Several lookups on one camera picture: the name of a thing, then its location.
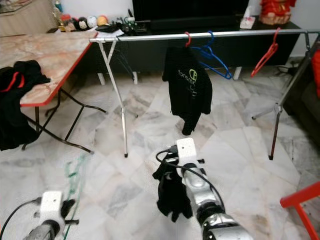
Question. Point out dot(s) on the marble folding table red edge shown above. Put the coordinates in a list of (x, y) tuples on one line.
[(50, 52)]

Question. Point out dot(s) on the blue plastic hanger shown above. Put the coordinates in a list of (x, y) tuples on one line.
[(206, 49)]

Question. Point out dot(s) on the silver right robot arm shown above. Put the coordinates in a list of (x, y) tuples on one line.
[(210, 200)]

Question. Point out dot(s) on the red cushion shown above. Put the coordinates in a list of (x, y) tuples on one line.
[(316, 75)]

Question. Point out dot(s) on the black crumpled garment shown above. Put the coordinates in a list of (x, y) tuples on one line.
[(15, 127)]

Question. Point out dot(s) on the orange round plush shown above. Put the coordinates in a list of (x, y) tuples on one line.
[(103, 20)]

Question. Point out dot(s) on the green plastic hanger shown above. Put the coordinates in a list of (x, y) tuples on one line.
[(75, 180)]

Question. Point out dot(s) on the black round mouse plush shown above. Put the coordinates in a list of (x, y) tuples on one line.
[(83, 23)]

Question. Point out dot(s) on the black soundbar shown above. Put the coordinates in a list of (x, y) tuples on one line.
[(195, 24)]

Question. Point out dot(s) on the red laughing Buddha statue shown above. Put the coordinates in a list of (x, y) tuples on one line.
[(277, 11)]

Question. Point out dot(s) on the black polo shirt small logo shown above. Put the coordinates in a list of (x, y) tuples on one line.
[(172, 195)]

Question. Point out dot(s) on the silver metal clothes rack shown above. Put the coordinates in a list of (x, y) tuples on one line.
[(150, 37)]

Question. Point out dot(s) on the white pink tissue box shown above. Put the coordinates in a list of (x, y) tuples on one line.
[(247, 21)]

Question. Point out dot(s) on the light wooden sideboard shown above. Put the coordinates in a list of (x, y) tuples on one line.
[(30, 17)]

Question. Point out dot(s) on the black shirt large green logo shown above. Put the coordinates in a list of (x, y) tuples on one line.
[(187, 92)]

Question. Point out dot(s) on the red plastic hanger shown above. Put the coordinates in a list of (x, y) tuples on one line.
[(272, 47), (187, 40)]

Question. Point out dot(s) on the black plush with red bow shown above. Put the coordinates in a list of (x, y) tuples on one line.
[(75, 24)]

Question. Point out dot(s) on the red plastic stool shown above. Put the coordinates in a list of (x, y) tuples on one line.
[(300, 197)]

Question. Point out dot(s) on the stack of white papers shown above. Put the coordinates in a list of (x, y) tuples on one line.
[(109, 31)]

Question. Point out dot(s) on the black flat television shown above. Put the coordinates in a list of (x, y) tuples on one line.
[(190, 9)]

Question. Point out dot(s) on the jar with red lid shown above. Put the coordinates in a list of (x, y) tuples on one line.
[(65, 22)]

